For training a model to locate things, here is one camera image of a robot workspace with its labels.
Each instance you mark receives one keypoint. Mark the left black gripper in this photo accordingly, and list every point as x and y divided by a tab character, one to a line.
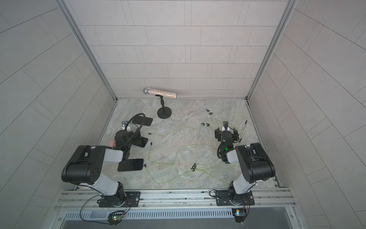
120	131

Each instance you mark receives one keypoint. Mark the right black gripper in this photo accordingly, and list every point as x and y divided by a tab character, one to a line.
219	133

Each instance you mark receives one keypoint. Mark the black smartphone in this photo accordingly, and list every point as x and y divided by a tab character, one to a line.
139	141
131	165
142	120

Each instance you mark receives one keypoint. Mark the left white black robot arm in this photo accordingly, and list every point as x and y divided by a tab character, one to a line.
85	169

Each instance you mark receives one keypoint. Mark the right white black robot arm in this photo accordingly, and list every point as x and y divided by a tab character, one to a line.
255	166

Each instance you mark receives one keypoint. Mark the pink yellow small toy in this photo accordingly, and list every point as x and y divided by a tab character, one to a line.
112	144

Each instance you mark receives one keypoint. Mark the black round microphone stand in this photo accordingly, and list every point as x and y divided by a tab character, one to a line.
164	112

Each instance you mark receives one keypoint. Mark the glitter silver microphone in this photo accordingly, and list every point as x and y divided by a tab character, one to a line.
156	92

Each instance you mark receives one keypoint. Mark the right green circuit board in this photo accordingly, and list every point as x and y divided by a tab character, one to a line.
240	215

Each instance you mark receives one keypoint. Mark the green circuit board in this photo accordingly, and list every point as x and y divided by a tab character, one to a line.
116	217
240	215

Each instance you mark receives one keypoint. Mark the left green circuit board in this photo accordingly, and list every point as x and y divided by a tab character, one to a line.
116	217

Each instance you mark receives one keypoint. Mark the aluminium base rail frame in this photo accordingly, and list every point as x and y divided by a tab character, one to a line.
153	199

